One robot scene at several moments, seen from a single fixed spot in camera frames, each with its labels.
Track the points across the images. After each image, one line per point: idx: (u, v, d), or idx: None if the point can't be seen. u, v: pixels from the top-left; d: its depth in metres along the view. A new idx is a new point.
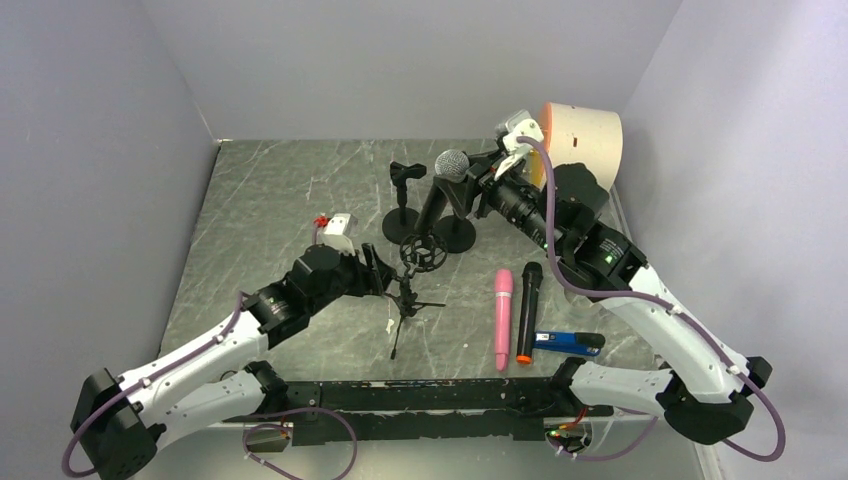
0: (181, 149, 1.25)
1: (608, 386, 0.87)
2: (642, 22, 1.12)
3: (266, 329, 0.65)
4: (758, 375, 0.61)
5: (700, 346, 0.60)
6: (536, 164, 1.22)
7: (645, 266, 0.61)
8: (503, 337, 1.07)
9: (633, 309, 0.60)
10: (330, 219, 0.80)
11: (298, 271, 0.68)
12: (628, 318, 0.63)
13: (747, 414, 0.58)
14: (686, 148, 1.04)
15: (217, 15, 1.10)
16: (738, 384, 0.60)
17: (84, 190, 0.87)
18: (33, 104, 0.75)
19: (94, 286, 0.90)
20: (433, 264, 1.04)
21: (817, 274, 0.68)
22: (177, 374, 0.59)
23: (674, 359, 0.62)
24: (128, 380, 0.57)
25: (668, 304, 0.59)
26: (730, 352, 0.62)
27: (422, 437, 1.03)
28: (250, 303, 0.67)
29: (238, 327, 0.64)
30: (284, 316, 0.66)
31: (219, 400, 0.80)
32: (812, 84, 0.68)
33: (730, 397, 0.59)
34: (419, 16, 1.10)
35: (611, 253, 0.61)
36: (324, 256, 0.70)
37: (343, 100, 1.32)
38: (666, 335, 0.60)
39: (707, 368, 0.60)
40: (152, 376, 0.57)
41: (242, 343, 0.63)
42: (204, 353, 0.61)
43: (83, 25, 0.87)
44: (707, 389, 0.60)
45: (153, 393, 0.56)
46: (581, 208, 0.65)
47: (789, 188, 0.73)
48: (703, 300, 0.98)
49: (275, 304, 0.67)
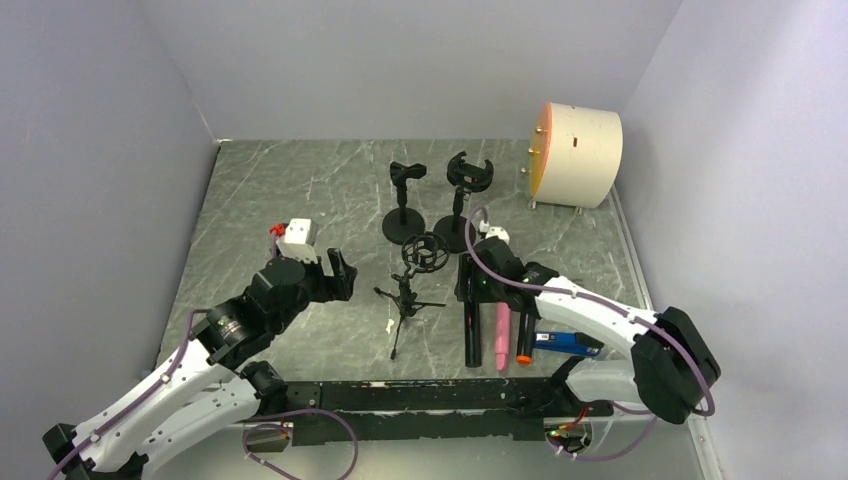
0: (181, 149, 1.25)
1: (593, 371, 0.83)
2: (643, 22, 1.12)
3: (215, 359, 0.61)
4: (668, 320, 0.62)
5: (599, 309, 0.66)
6: (537, 168, 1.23)
7: (557, 276, 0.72)
8: (504, 337, 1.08)
9: (549, 306, 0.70)
10: (289, 226, 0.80)
11: (258, 286, 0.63)
12: (560, 318, 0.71)
13: (648, 348, 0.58)
14: (686, 150, 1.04)
15: (217, 16, 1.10)
16: (645, 329, 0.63)
17: (85, 191, 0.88)
18: (34, 105, 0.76)
19: (93, 285, 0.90)
20: (434, 265, 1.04)
21: (816, 276, 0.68)
22: (123, 425, 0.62)
23: (596, 331, 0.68)
24: (80, 435, 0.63)
25: (564, 289, 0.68)
26: (639, 311, 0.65)
27: (422, 436, 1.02)
28: (198, 332, 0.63)
29: (185, 361, 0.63)
30: (240, 337, 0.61)
31: (206, 418, 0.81)
32: (815, 92, 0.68)
33: (634, 339, 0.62)
34: (417, 16, 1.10)
35: (528, 275, 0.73)
36: (287, 269, 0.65)
37: (343, 101, 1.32)
38: (573, 311, 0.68)
39: (610, 324, 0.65)
40: (99, 431, 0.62)
41: (191, 378, 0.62)
42: (152, 396, 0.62)
43: (83, 26, 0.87)
44: (623, 346, 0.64)
45: (102, 447, 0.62)
46: (490, 247, 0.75)
47: (789, 194, 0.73)
48: (703, 300, 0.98)
49: (230, 323, 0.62)
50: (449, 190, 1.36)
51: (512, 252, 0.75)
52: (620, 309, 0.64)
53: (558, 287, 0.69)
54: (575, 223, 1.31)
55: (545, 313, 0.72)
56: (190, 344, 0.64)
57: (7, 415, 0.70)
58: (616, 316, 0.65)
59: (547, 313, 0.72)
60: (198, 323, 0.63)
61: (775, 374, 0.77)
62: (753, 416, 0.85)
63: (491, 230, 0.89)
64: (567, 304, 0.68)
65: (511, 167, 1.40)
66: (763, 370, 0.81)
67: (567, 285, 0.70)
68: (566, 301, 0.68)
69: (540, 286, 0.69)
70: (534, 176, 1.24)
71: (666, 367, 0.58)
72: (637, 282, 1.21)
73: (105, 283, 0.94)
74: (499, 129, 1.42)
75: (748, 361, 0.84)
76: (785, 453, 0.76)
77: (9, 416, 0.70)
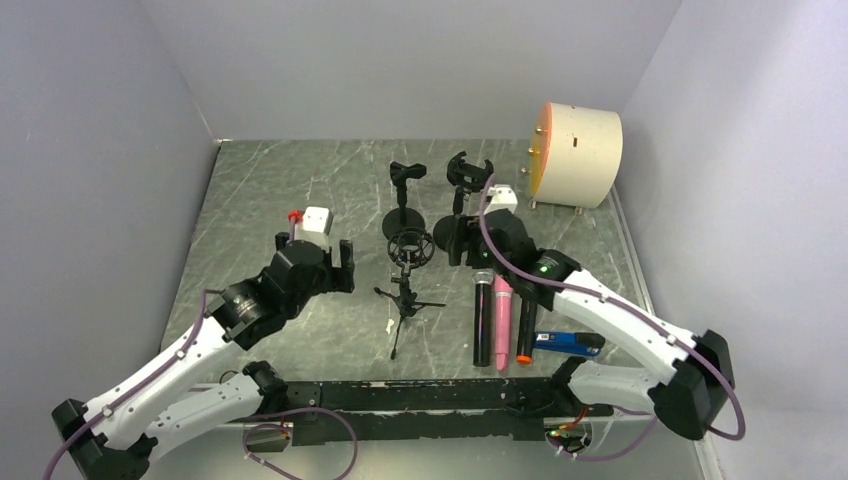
0: (181, 150, 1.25)
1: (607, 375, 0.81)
2: (643, 21, 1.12)
3: (231, 336, 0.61)
4: (709, 348, 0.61)
5: (633, 321, 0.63)
6: (537, 167, 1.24)
7: (579, 270, 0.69)
8: (503, 338, 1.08)
9: (568, 303, 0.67)
10: (306, 214, 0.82)
11: (277, 265, 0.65)
12: (578, 316, 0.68)
13: (690, 379, 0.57)
14: (687, 149, 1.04)
15: (216, 15, 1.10)
16: (685, 355, 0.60)
17: (85, 191, 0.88)
18: (35, 104, 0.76)
19: (92, 284, 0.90)
20: (424, 258, 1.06)
21: (816, 276, 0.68)
22: (137, 401, 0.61)
23: (624, 343, 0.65)
24: (91, 410, 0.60)
25: (593, 291, 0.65)
26: (675, 329, 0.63)
27: (422, 436, 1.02)
28: (214, 309, 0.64)
29: (200, 338, 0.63)
30: (255, 315, 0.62)
31: (212, 408, 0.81)
32: (815, 90, 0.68)
33: (674, 365, 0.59)
34: (417, 15, 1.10)
35: (546, 264, 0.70)
36: (306, 251, 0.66)
37: (343, 100, 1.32)
38: (597, 314, 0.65)
39: (647, 343, 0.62)
40: (111, 406, 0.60)
41: (206, 355, 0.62)
42: (168, 370, 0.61)
43: (81, 25, 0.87)
44: (657, 366, 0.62)
45: (115, 422, 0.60)
46: (502, 232, 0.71)
47: (789, 193, 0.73)
48: (705, 299, 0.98)
49: (245, 302, 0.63)
50: (449, 190, 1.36)
51: (527, 234, 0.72)
52: (659, 327, 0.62)
53: (585, 288, 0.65)
54: (575, 223, 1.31)
55: (560, 307, 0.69)
56: (204, 322, 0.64)
57: (7, 414, 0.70)
58: (654, 335, 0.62)
59: (561, 309, 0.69)
60: (214, 300, 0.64)
61: (775, 373, 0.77)
62: (752, 416, 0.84)
63: (497, 193, 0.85)
64: (595, 308, 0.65)
65: (510, 166, 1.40)
66: (763, 370, 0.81)
67: (594, 286, 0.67)
68: (593, 304, 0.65)
69: (563, 284, 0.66)
70: (535, 174, 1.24)
71: (700, 393, 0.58)
72: (637, 281, 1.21)
73: (105, 282, 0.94)
74: (499, 129, 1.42)
75: (747, 361, 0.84)
76: (786, 453, 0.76)
77: (9, 416, 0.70)
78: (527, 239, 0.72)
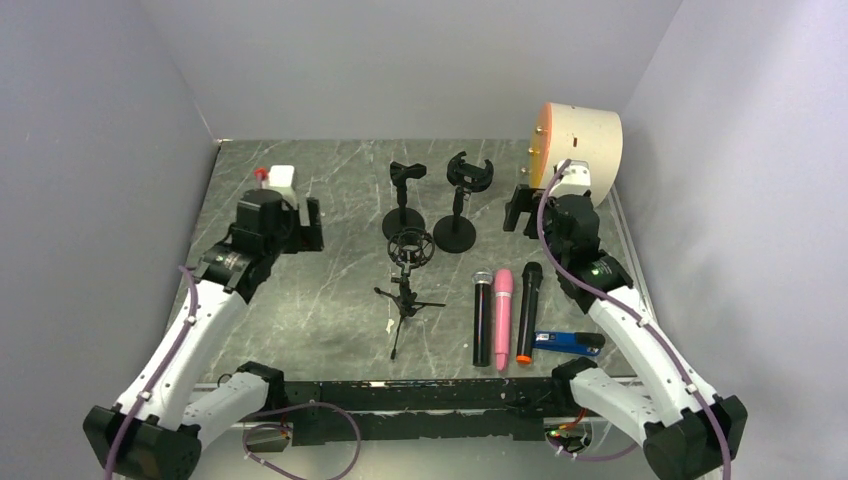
0: (182, 150, 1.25)
1: (612, 392, 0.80)
2: (643, 21, 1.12)
3: (231, 285, 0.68)
4: (722, 409, 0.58)
5: (662, 358, 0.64)
6: (537, 166, 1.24)
7: (629, 285, 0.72)
8: (503, 338, 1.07)
9: (606, 314, 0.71)
10: (270, 171, 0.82)
11: (241, 216, 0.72)
12: (611, 331, 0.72)
13: (692, 429, 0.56)
14: (687, 148, 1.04)
15: (215, 14, 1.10)
16: (697, 407, 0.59)
17: (84, 191, 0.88)
18: (34, 104, 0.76)
19: (93, 285, 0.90)
20: (424, 258, 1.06)
21: (814, 276, 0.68)
22: (170, 375, 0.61)
23: (647, 375, 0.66)
24: (126, 404, 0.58)
25: (633, 313, 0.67)
26: (699, 381, 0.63)
27: (422, 436, 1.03)
28: (202, 273, 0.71)
29: (202, 301, 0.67)
30: (244, 263, 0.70)
31: (230, 396, 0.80)
32: (815, 88, 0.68)
33: (682, 411, 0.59)
34: (417, 15, 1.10)
35: (599, 269, 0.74)
36: (263, 196, 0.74)
37: (343, 100, 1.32)
38: (627, 333, 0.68)
39: (665, 381, 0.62)
40: (148, 388, 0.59)
41: (216, 312, 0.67)
42: (185, 340, 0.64)
43: (80, 24, 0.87)
44: (666, 406, 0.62)
45: (157, 403, 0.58)
46: (573, 222, 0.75)
47: (789, 192, 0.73)
48: (705, 299, 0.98)
49: (228, 257, 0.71)
50: (449, 190, 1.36)
51: (597, 231, 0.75)
52: (683, 372, 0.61)
53: (629, 307, 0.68)
54: None
55: (594, 313, 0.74)
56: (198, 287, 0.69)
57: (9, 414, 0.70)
58: (676, 377, 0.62)
59: (599, 317, 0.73)
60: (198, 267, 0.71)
61: (774, 373, 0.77)
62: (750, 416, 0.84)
63: (571, 172, 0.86)
64: (630, 329, 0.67)
65: (510, 166, 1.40)
66: (762, 370, 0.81)
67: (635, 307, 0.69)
68: (627, 324, 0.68)
69: (605, 295, 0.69)
70: (535, 173, 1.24)
71: (696, 448, 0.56)
72: (637, 282, 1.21)
73: (105, 282, 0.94)
74: (499, 129, 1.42)
75: (747, 361, 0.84)
76: (785, 454, 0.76)
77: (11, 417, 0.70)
78: (594, 239, 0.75)
